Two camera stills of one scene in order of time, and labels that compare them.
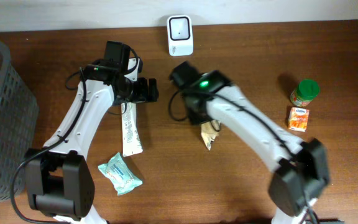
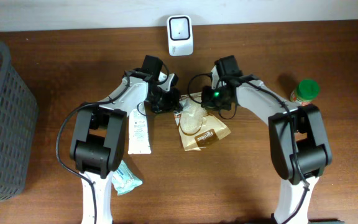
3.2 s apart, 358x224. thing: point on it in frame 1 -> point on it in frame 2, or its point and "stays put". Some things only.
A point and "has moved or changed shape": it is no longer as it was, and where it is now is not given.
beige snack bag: [209, 130] has moved or changed shape
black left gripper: [144, 94] -> [173, 106]
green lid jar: [307, 90] stays put
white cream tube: [132, 142] has moved or changed shape
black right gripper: [194, 111] -> [222, 105]
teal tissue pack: [123, 178] stays put
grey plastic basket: [9, 120] stays put
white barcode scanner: [180, 35] stays put
